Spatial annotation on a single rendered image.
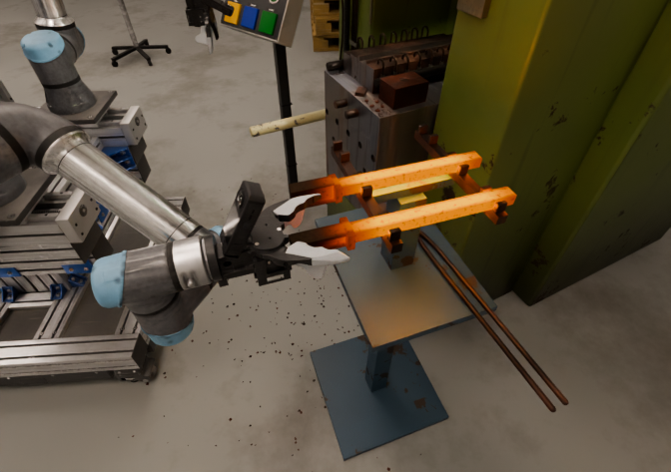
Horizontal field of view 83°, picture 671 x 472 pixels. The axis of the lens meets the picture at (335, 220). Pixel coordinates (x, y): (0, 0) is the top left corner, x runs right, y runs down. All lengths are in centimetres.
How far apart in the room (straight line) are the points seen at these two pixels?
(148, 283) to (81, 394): 128
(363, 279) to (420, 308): 14
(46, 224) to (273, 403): 94
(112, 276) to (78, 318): 117
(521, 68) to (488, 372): 115
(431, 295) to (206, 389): 103
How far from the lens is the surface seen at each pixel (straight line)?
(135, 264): 59
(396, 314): 86
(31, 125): 81
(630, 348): 204
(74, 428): 179
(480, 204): 72
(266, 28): 162
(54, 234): 130
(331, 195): 72
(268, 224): 59
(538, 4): 98
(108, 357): 158
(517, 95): 103
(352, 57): 136
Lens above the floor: 146
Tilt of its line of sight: 44 degrees down
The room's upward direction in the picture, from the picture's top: straight up
